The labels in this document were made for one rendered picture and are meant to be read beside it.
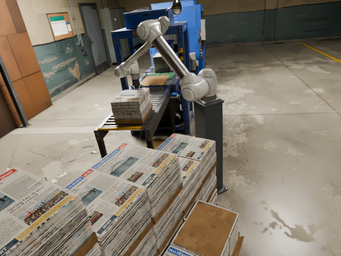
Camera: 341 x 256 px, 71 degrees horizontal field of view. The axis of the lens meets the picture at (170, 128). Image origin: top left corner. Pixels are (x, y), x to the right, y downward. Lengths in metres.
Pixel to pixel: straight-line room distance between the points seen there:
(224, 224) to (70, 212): 0.98
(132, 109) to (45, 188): 1.49
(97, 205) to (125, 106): 1.35
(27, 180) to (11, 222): 0.19
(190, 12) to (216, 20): 5.20
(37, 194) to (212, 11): 10.18
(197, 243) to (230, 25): 9.81
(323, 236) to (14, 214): 2.18
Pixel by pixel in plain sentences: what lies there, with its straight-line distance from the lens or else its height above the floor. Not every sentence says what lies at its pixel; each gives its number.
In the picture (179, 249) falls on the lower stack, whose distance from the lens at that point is 1.46.
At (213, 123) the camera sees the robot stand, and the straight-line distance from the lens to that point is 2.16.
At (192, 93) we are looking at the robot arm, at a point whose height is 1.17.
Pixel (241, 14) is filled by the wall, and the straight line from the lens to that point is 10.72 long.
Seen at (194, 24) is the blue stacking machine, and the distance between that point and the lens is 5.54.
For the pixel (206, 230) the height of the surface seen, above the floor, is 0.60.
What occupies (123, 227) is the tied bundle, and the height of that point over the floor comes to 1.01.
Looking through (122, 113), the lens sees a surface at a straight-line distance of 2.31.
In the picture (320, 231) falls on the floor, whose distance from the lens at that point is 2.48.
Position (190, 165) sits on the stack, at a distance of 1.59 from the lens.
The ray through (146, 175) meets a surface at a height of 1.07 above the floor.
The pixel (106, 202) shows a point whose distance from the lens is 1.08.
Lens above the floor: 1.77
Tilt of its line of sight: 27 degrees down
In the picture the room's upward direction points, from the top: 6 degrees counter-clockwise
